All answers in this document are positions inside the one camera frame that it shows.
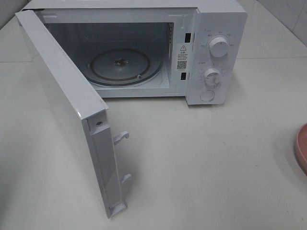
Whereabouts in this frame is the round white door button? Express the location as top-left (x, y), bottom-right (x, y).
top-left (200, 90), bottom-right (214, 102)

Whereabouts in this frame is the white microwave door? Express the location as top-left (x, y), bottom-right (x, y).
top-left (16, 10), bottom-right (131, 218)

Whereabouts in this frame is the white timer knob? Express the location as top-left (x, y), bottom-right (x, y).
top-left (204, 68), bottom-right (222, 86)

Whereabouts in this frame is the pink round plate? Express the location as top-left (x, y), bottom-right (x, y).
top-left (295, 124), bottom-right (307, 174)

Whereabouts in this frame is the glass microwave turntable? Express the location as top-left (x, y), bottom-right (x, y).
top-left (85, 43), bottom-right (165, 87)

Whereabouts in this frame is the white microwave oven body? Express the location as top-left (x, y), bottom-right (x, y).
top-left (19, 0), bottom-right (248, 105)

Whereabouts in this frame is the white upper power knob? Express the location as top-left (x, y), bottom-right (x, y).
top-left (208, 35), bottom-right (230, 58)

